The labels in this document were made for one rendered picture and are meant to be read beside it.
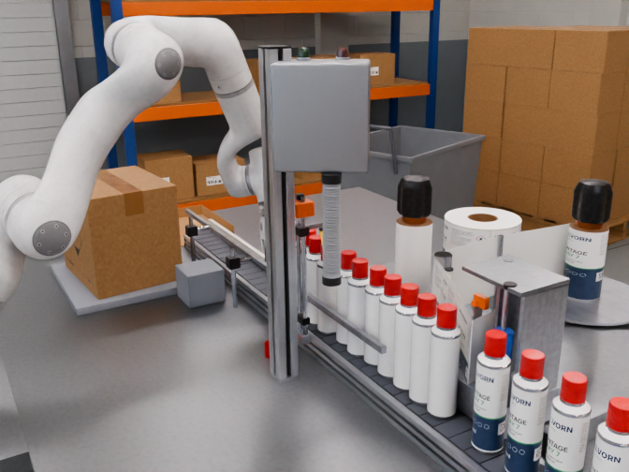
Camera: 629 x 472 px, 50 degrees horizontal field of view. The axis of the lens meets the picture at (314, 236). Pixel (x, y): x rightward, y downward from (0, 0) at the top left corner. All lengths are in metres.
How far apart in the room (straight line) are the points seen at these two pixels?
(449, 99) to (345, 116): 6.29
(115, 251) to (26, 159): 3.87
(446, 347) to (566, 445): 0.26
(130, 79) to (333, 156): 0.41
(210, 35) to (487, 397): 0.87
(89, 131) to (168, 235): 0.57
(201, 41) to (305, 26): 4.98
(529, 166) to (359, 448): 3.89
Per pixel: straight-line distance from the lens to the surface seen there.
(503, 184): 5.13
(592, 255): 1.70
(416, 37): 7.12
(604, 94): 4.67
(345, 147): 1.20
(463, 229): 1.79
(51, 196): 1.35
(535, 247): 1.69
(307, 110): 1.20
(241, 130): 1.55
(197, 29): 1.44
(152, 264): 1.88
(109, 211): 1.79
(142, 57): 1.32
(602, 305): 1.74
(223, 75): 1.48
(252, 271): 1.87
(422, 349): 1.23
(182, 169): 5.21
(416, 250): 1.65
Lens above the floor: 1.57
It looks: 19 degrees down
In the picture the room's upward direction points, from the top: 1 degrees counter-clockwise
